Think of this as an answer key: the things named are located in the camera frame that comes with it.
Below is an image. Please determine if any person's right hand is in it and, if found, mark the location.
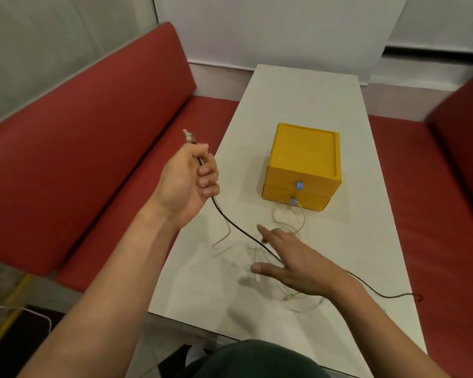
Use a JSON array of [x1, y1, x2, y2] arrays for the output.
[[251, 224, 356, 300]]

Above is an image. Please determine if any person's left hand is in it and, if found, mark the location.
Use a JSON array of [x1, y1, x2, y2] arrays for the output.
[[153, 142, 221, 231]]

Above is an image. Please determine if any black cable with metal plug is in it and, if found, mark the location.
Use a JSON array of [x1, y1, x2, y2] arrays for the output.
[[182, 129, 423, 301]]

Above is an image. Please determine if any person's right forearm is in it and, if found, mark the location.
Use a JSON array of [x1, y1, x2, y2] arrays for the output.
[[328, 276, 454, 378]]

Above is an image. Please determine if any person's left forearm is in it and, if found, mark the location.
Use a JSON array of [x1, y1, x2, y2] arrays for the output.
[[19, 201, 180, 378]]

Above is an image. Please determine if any red bench seat cushion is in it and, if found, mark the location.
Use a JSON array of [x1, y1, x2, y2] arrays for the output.
[[367, 114, 473, 378], [55, 95, 241, 293]]

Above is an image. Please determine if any yellow two-drawer box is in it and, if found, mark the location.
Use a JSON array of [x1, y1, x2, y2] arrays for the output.
[[261, 123, 343, 212]]

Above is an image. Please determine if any person's dark green shirt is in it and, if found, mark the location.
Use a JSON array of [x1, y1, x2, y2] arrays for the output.
[[181, 339, 332, 378]]

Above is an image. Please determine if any red bench backrest cushion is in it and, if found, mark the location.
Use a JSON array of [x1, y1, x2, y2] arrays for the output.
[[0, 22, 198, 278], [425, 64, 473, 227]]

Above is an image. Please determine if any thin white tangled cable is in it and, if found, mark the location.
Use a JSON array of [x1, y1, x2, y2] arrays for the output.
[[212, 196, 325, 314]]

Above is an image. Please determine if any yellow drawer with blue handle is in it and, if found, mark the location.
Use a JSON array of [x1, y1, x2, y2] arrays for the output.
[[264, 166, 342, 200], [262, 183, 332, 212]]

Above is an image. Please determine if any white cable on floor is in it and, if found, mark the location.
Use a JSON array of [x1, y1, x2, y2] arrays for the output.
[[0, 302, 53, 336]]

